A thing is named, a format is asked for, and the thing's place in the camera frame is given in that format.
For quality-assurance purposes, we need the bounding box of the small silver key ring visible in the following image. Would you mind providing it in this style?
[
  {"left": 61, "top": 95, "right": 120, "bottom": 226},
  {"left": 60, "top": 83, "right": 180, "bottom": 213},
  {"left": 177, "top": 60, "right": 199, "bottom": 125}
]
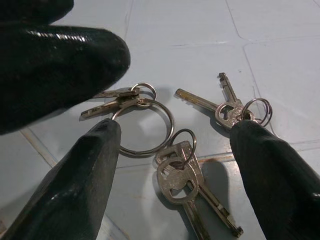
[
  {"left": 169, "top": 128, "right": 198, "bottom": 168},
  {"left": 241, "top": 97, "right": 273, "bottom": 126},
  {"left": 130, "top": 82, "right": 158, "bottom": 107}
]

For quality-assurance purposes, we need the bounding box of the large silver key ring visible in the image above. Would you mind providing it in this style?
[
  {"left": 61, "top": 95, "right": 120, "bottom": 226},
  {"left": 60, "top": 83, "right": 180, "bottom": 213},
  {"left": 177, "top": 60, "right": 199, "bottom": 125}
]
[{"left": 109, "top": 97, "right": 175, "bottom": 158}]

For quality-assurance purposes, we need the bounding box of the silver key with brass blade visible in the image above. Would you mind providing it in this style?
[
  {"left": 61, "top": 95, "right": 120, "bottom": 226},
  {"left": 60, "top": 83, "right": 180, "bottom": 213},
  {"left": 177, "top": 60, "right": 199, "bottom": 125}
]
[{"left": 174, "top": 87, "right": 245, "bottom": 132}]

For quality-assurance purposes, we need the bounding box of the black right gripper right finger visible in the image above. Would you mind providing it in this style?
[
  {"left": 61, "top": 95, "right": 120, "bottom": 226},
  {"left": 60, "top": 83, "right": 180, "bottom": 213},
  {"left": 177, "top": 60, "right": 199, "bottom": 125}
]
[{"left": 229, "top": 119, "right": 320, "bottom": 240}]

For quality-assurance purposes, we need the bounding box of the silver key with angular head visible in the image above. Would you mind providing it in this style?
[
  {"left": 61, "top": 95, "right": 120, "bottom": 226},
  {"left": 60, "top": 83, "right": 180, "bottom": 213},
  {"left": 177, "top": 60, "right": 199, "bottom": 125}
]
[{"left": 155, "top": 140, "right": 245, "bottom": 238}]

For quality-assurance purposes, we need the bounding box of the silver key with round head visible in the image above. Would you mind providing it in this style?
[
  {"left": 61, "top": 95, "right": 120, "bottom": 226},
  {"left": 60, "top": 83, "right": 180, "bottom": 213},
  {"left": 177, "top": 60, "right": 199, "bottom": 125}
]
[{"left": 156, "top": 159, "right": 212, "bottom": 240}]

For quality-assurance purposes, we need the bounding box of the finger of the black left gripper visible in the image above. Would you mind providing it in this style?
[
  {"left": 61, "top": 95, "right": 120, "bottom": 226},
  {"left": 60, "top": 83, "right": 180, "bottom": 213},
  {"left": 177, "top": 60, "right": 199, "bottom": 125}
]
[
  {"left": 0, "top": 22, "right": 132, "bottom": 136},
  {"left": 0, "top": 0, "right": 76, "bottom": 26}
]

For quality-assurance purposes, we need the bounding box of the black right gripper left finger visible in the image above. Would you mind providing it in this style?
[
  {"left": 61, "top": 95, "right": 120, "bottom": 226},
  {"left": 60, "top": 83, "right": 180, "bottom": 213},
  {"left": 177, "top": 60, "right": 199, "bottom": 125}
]
[{"left": 0, "top": 118, "right": 122, "bottom": 240}]

